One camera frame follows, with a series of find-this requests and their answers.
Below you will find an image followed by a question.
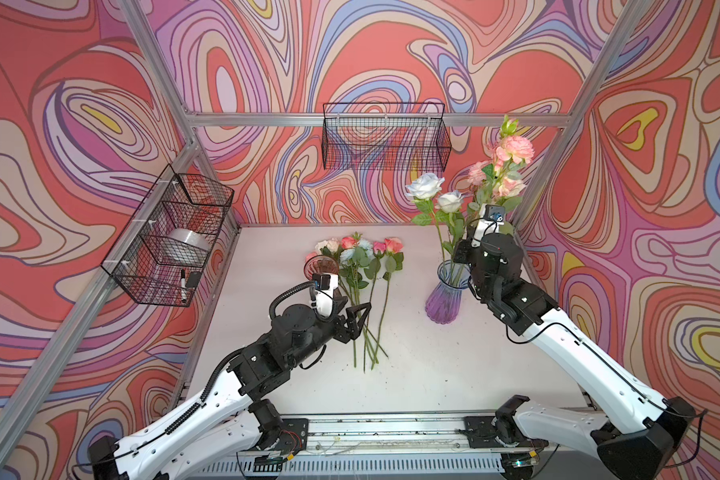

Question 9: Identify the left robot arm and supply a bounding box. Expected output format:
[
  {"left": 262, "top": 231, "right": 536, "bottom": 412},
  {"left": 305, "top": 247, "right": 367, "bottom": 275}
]
[{"left": 87, "top": 297, "right": 371, "bottom": 479}]

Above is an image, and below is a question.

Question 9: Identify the red pink rose stem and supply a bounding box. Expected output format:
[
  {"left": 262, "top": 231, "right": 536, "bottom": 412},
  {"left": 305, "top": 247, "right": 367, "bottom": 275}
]
[{"left": 372, "top": 236, "right": 404, "bottom": 368}]

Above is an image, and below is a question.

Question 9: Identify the black marker pen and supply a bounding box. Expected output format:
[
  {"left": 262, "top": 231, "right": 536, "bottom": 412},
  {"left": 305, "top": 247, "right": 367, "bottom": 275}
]
[{"left": 180, "top": 269, "right": 188, "bottom": 304}]

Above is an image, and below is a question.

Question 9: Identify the black wire basket left wall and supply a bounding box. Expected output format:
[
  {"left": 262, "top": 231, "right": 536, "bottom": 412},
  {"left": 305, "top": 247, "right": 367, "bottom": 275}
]
[{"left": 101, "top": 165, "right": 234, "bottom": 307}]

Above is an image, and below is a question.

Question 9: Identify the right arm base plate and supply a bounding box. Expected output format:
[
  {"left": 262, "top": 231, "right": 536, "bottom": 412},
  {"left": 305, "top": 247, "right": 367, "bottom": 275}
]
[{"left": 463, "top": 415, "right": 518, "bottom": 449}]

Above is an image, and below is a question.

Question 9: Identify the pink grey glass vase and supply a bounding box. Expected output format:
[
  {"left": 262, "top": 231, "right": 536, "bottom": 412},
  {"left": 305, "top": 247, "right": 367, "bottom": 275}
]
[{"left": 303, "top": 254, "right": 339, "bottom": 287}]

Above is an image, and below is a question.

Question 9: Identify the light blue carnation stem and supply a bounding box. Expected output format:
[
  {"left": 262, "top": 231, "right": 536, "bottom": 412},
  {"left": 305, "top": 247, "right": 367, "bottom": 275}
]
[{"left": 338, "top": 238, "right": 376, "bottom": 367}]

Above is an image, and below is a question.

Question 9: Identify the pink carnation stem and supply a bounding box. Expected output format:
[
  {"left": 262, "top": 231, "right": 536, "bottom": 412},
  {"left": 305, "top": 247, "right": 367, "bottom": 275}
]
[{"left": 467, "top": 161, "right": 495, "bottom": 226}]

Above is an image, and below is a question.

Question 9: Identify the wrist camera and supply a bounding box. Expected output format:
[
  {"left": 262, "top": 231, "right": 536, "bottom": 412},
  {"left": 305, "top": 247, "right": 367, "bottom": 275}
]
[
  {"left": 311, "top": 273, "right": 339, "bottom": 318},
  {"left": 482, "top": 205, "right": 506, "bottom": 225}
]

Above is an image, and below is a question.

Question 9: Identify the black wire basket back wall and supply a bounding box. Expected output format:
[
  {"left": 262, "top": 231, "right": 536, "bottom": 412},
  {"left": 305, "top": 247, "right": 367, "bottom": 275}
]
[{"left": 321, "top": 100, "right": 452, "bottom": 174}]

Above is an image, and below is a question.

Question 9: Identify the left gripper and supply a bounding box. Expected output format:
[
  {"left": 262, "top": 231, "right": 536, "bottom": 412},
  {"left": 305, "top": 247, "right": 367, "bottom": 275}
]
[{"left": 282, "top": 296, "right": 371, "bottom": 372}]

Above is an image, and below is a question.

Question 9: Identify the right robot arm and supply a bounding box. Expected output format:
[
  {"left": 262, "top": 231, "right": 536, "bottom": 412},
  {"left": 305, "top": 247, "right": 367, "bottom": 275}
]
[{"left": 453, "top": 233, "right": 697, "bottom": 479}]

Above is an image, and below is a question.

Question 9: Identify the blue white rose stem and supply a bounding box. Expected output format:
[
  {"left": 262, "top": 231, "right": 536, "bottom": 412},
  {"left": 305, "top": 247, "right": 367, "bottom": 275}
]
[{"left": 435, "top": 190, "right": 466, "bottom": 260}]

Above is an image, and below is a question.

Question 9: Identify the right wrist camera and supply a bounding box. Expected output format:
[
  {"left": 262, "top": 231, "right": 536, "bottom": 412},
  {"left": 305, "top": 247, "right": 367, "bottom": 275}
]
[{"left": 482, "top": 205, "right": 506, "bottom": 225}]

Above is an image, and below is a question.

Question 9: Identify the purple glass vase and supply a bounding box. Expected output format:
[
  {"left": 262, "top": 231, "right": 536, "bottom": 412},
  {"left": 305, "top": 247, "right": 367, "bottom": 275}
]
[{"left": 425, "top": 260, "right": 470, "bottom": 325}]

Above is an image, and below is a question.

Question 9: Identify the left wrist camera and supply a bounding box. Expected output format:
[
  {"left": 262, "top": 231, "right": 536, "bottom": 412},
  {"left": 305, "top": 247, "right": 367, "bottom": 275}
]
[{"left": 311, "top": 273, "right": 339, "bottom": 318}]

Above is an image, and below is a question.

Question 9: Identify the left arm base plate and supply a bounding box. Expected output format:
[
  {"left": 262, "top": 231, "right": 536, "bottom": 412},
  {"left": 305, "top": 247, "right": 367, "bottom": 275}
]
[{"left": 256, "top": 417, "right": 309, "bottom": 454}]

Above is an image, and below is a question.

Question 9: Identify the black wire basket wall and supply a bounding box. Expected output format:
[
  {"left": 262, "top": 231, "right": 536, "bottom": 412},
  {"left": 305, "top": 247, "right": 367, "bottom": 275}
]
[
  {"left": 321, "top": 100, "right": 452, "bottom": 174},
  {"left": 101, "top": 165, "right": 234, "bottom": 307}
]

